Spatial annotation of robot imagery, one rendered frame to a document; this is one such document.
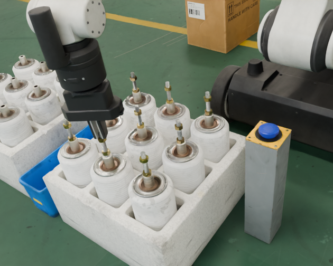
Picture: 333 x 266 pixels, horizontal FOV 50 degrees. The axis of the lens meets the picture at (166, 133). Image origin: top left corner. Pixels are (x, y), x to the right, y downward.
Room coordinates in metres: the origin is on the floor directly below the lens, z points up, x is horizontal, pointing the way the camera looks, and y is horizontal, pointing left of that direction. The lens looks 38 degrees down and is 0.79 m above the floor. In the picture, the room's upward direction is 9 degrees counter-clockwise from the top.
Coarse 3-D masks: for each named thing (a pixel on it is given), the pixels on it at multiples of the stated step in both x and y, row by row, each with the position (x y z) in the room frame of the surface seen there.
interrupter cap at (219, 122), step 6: (198, 120) 0.73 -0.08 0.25; (204, 120) 0.72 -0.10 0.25; (216, 120) 0.71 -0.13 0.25; (222, 120) 0.71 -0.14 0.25; (198, 126) 0.70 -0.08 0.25; (204, 126) 0.70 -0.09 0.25; (216, 126) 0.69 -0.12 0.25; (222, 126) 0.69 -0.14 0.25; (204, 132) 0.68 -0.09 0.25; (210, 132) 0.67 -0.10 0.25
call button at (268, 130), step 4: (264, 124) 0.57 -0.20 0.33; (268, 124) 0.57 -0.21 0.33; (272, 124) 0.57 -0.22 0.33; (260, 128) 0.56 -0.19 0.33; (264, 128) 0.56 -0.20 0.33; (268, 128) 0.56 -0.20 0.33; (272, 128) 0.56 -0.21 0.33; (276, 128) 0.56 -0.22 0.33; (260, 132) 0.55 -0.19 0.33; (264, 132) 0.55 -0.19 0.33; (268, 132) 0.55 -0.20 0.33; (272, 132) 0.54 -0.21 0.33; (276, 132) 0.54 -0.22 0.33; (264, 136) 0.55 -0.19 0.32; (268, 136) 0.54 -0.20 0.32; (272, 136) 0.54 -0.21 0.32
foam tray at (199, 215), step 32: (224, 160) 0.64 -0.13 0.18; (64, 192) 0.63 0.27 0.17; (96, 192) 0.63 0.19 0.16; (224, 192) 0.61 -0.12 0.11; (96, 224) 0.57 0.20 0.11; (128, 224) 0.50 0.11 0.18; (192, 224) 0.51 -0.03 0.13; (128, 256) 0.51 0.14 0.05; (160, 256) 0.43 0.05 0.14; (192, 256) 0.49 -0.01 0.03
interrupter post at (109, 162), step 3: (111, 153) 0.62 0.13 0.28; (102, 156) 0.61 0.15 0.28; (108, 156) 0.61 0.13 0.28; (111, 156) 0.61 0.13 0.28; (105, 159) 0.61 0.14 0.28; (108, 159) 0.60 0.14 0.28; (111, 159) 0.61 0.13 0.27; (105, 162) 0.61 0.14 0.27; (108, 162) 0.60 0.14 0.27; (111, 162) 0.61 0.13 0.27; (105, 165) 0.61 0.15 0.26; (108, 165) 0.60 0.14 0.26; (111, 165) 0.61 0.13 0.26; (114, 165) 0.61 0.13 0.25
